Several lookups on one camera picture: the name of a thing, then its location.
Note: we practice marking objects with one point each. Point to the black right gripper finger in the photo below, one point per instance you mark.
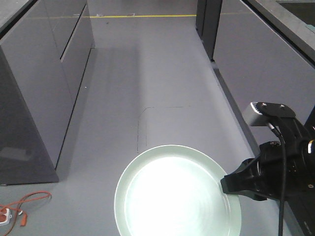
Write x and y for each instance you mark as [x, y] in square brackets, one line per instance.
[244, 180]

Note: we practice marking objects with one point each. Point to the grey cabinet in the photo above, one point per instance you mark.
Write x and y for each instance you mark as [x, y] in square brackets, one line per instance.
[44, 49]
[260, 52]

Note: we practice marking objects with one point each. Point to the light green round plate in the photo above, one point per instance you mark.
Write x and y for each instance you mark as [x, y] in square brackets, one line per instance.
[174, 190]

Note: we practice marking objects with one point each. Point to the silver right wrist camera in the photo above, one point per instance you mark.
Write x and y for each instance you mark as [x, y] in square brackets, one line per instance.
[263, 113]

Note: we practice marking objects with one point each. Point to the grey cabinet on left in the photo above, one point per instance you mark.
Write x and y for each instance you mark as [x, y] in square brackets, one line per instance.
[44, 49]

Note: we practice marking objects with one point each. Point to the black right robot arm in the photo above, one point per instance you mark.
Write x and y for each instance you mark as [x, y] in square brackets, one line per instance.
[302, 204]

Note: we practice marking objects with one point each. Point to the grey cabinet on right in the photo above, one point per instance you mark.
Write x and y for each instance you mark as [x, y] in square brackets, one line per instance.
[260, 52]

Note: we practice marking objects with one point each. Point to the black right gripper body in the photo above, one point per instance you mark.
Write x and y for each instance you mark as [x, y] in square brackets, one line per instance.
[286, 167]

